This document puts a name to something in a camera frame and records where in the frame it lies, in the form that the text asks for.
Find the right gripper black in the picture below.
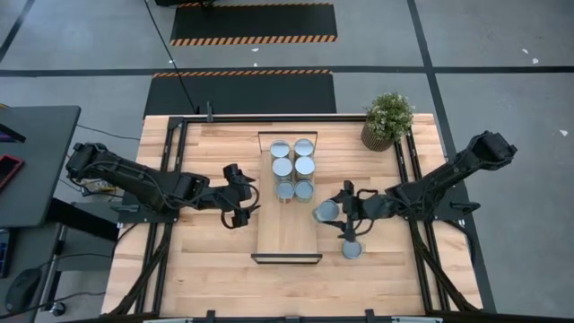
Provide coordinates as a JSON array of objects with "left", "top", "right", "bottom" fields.
[{"left": 318, "top": 180, "right": 382, "bottom": 242}]

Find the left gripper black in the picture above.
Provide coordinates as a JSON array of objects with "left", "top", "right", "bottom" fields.
[{"left": 208, "top": 163, "right": 261, "bottom": 229}]

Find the tin can red white label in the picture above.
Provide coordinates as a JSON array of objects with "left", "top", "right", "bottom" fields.
[{"left": 274, "top": 179, "right": 296, "bottom": 205}]

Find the tin can Carrots label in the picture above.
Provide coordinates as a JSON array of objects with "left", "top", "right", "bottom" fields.
[{"left": 271, "top": 156, "right": 294, "bottom": 180}]

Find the tin can yellow-green label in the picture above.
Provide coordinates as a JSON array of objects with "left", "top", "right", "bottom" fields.
[{"left": 269, "top": 139, "right": 291, "bottom": 161}]

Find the wooden shelf with black ends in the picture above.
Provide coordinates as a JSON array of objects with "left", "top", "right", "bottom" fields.
[{"left": 250, "top": 130, "right": 324, "bottom": 265}]

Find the black mat with hazard stripes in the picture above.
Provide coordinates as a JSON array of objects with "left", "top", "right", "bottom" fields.
[
  {"left": 143, "top": 69, "right": 337, "bottom": 118},
  {"left": 169, "top": 2, "right": 339, "bottom": 47}
]

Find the potted green plant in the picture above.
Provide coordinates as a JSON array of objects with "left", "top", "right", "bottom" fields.
[{"left": 361, "top": 92, "right": 416, "bottom": 153}]

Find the black desk foot bar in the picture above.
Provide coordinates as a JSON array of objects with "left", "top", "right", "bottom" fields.
[{"left": 47, "top": 198, "right": 121, "bottom": 242}]

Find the dark grey desk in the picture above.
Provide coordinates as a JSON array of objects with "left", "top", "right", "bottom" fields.
[
  {"left": 0, "top": 105, "right": 83, "bottom": 229},
  {"left": 0, "top": 223, "right": 62, "bottom": 323}
]

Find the red-edged tablet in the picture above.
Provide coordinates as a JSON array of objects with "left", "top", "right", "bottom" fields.
[{"left": 0, "top": 154, "right": 24, "bottom": 192}]

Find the black flat device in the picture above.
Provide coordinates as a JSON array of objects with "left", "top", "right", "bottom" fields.
[{"left": 0, "top": 123, "right": 27, "bottom": 144}]

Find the black computer mouse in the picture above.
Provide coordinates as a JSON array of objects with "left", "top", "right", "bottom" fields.
[{"left": 4, "top": 267, "right": 43, "bottom": 315}]

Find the dark keyboard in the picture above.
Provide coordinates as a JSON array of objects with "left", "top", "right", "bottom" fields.
[{"left": 0, "top": 228, "right": 11, "bottom": 279}]

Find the black metal table frame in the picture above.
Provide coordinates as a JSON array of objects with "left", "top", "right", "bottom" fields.
[{"left": 107, "top": 114, "right": 483, "bottom": 323}]

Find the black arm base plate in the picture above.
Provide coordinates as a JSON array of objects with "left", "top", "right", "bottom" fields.
[
  {"left": 398, "top": 185, "right": 482, "bottom": 223},
  {"left": 117, "top": 196, "right": 180, "bottom": 224}
]

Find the thin grey floor cable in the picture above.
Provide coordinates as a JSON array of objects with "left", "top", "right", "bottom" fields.
[{"left": 74, "top": 124, "right": 142, "bottom": 142}]

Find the black floor cable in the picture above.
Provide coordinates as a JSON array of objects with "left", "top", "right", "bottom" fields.
[{"left": 143, "top": 0, "right": 201, "bottom": 114}]

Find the black mouse cable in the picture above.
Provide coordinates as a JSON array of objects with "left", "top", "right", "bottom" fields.
[{"left": 0, "top": 291, "right": 108, "bottom": 320}]

